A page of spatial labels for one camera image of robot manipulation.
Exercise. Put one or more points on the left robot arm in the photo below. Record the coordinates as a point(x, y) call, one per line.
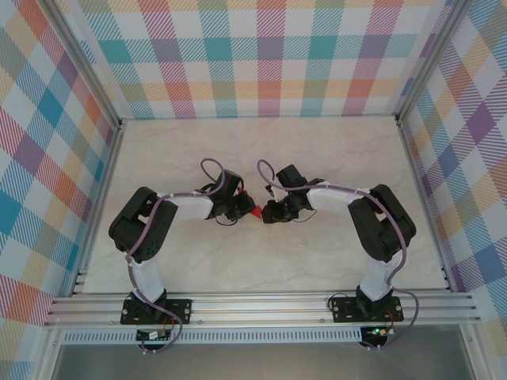
point(146, 277)

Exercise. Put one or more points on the grey metal panel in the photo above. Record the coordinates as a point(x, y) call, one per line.
point(257, 362)

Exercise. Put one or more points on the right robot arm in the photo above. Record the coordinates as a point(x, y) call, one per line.
point(376, 277)

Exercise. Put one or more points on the aluminium frame post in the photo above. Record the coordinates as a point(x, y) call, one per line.
point(431, 59)
point(89, 63)

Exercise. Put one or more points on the aluminium side rail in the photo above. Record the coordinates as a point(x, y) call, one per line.
point(96, 217)
point(432, 217)

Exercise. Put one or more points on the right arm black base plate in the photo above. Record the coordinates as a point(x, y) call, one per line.
point(344, 309)

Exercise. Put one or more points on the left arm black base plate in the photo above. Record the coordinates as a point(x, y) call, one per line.
point(180, 310)

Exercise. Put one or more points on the black labelled control board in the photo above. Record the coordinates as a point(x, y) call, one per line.
point(148, 335)

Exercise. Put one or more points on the control board with green light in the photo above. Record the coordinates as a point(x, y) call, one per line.
point(376, 331)

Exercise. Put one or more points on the aluminium mounting rail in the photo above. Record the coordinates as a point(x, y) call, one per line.
point(257, 308)

